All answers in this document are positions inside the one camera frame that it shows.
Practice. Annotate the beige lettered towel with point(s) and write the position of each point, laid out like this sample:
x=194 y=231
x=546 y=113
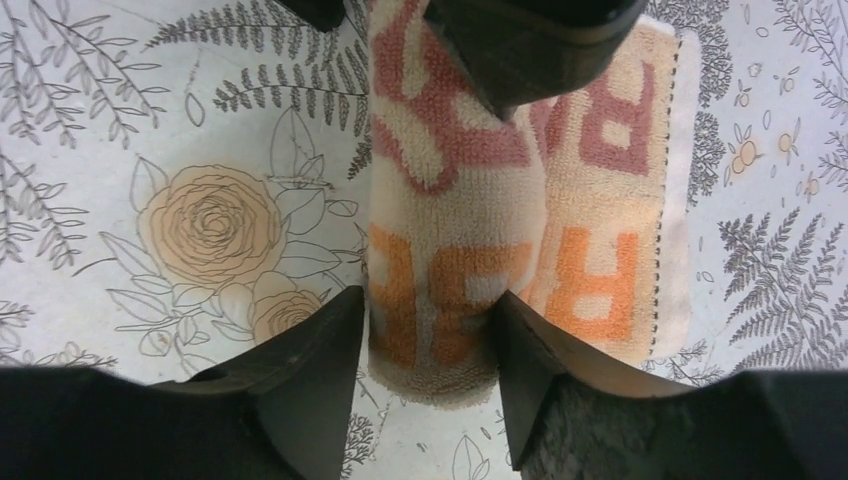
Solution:
x=577 y=204

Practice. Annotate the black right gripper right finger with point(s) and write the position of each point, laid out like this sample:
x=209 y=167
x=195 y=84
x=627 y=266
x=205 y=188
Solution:
x=573 y=412

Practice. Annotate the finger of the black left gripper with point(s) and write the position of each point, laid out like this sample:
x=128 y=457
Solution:
x=514 y=53
x=323 y=15

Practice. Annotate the floral table cloth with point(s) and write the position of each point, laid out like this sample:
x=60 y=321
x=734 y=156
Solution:
x=180 y=180

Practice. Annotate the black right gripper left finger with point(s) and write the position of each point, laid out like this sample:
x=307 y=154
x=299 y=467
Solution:
x=280 y=410

